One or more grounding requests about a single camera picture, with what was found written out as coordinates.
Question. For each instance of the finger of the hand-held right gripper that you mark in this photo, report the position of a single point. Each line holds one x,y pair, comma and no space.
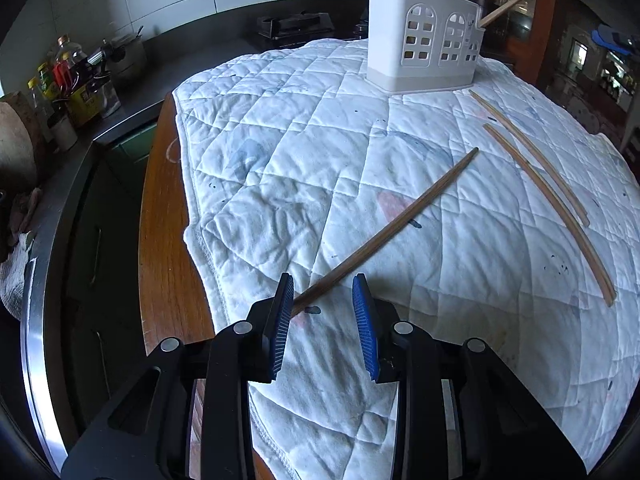
607,39

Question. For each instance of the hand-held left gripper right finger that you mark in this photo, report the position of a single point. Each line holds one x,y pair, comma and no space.
365,330

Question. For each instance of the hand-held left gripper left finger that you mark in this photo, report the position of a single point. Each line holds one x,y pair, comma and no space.
280,330

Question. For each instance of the dark wooden chopstick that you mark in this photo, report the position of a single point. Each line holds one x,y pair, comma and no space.
380,236

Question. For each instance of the light wooden chopstick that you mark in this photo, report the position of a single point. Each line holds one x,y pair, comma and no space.
480,99
505,7
606,287

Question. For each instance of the white plastic utensil holder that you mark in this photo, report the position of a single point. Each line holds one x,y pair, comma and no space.
385,35

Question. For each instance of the wooden glass-door cabinet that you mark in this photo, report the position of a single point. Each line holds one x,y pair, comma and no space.
550,20

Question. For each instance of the patterned floor mat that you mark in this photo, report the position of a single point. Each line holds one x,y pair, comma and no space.
585,115

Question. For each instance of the black countertop appliance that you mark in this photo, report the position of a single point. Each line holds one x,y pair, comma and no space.
481,2

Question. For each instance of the white quilted cloth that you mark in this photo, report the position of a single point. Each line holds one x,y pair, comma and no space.
280,160

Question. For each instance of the white dish rag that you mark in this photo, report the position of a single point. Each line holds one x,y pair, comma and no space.
15,270

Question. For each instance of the ginger root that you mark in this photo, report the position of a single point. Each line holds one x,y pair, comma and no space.
27,207

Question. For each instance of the clear plastic bag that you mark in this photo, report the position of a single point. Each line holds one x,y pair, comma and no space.
108,99

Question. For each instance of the white cup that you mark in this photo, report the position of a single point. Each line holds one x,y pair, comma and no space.
65,135

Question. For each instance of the yellow tin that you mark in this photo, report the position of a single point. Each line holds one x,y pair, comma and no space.
82,107

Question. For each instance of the black gas stove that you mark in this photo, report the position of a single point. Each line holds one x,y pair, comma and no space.
300,24

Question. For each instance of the steel cooking pot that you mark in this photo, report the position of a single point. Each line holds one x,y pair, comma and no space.
127,57

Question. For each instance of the round wooden cutting board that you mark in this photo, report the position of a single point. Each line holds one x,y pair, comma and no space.
17,135

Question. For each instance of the small clear bottle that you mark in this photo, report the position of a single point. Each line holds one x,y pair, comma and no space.
37,97

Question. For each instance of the yellow cap bottle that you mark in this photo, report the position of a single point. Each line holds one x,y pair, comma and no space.
47,82

